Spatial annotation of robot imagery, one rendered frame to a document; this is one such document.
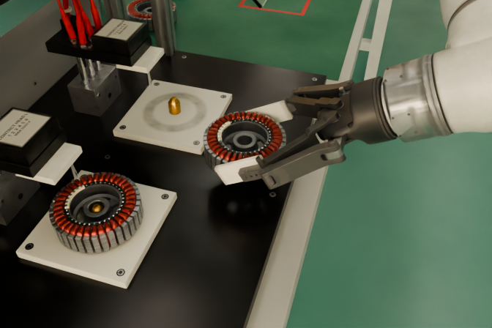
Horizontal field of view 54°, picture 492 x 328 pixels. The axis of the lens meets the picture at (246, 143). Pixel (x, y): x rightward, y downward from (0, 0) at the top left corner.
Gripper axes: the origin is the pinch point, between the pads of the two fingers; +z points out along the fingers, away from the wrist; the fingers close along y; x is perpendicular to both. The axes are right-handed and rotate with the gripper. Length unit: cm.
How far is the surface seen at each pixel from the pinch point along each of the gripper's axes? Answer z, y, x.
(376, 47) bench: 20, -147, 62
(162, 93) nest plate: 19.6, -14.1, -5.2
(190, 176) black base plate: 10.1, 2.1, 1.8
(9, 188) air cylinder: 24.9, 15.1, -11.9
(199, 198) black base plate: 7.7, 5.8, 3.3
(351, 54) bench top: -3.9, -42.4, 12.3
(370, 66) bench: 27, -147, 71
